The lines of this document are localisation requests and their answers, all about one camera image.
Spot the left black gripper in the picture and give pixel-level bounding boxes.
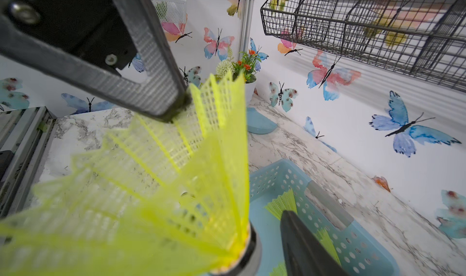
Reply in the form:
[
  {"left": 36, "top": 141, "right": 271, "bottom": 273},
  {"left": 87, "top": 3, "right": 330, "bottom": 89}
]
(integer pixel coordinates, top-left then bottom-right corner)
[{"left": 1, "top": 0, "right": 189, "bottom": 122}]

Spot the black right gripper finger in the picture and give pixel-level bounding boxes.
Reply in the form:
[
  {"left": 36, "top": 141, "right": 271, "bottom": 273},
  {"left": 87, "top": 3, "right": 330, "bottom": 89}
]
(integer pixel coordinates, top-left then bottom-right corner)
[{"left": 280, "top": 210, "right": 347, "bottom": 276}]

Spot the yellow shuttlecock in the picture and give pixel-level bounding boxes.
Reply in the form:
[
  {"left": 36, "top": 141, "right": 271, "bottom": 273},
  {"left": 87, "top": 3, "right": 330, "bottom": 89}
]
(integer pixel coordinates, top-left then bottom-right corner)
[
  {"left": 265, "top": 189, "right": 297, "bottom": 220},
  {"left": 314, "top": 229, "right": 341, "bottom": 265},
  {"left": 269, "top": 262, "right": 287, "bottom": 276},
  {"left": 1, "top": 73, "right": 262, "bottom": 276}
]

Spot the light blue perforated storage box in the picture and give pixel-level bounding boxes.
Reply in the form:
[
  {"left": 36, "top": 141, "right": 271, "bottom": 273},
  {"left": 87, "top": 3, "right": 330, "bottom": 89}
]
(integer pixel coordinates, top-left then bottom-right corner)
[{"left": 226, "top": 159, "right": 400, "bottom": 276}]

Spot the white pot with artificial plant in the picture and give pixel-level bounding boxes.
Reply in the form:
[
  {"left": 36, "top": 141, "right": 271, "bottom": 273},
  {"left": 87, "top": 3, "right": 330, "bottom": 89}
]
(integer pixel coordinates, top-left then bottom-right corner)
[{"left": 214, "top": 47, "right": 260, "bottom": 106}]

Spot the light blue plastic scoop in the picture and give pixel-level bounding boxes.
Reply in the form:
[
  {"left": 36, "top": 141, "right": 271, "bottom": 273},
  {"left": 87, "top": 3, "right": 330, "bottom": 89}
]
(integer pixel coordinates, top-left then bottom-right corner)
[{"left": 246, "top": 107, "right": 277, "bottom": 135}]

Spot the white wire wall basket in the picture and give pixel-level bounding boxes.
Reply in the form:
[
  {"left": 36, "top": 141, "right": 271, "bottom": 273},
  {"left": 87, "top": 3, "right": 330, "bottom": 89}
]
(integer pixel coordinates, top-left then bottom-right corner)
[{"left": 151, "top": 0, "right": 187, "bottom": 24}]

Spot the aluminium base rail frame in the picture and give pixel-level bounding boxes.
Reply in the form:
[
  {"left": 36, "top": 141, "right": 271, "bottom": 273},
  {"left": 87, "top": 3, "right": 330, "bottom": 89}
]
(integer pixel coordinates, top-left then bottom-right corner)
[{"left": 1, "top": 107, "right": 55, "bottom": 218}]

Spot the black wire wall basket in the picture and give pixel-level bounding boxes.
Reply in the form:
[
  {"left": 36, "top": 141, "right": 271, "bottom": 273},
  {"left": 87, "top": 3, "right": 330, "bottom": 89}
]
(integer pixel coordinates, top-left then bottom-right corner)
[{"left": 260, "top": 0, "right": 466, "bottom": 92}]

